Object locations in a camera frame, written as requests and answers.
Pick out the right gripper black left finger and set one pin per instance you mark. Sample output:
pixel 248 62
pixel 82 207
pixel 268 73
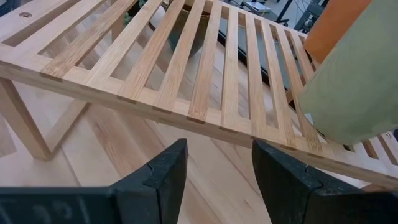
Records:
pixel 155 193

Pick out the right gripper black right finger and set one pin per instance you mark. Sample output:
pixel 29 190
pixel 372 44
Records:
pixel 289 193

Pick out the green coffee mug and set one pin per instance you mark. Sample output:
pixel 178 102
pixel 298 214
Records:
pixel 357 77

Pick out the orange coffee mug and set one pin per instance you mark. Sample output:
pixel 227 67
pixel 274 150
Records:
pixel 329 28

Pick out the wooden slatted rack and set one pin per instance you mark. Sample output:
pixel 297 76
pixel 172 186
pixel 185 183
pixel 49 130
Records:
pixel 174 71

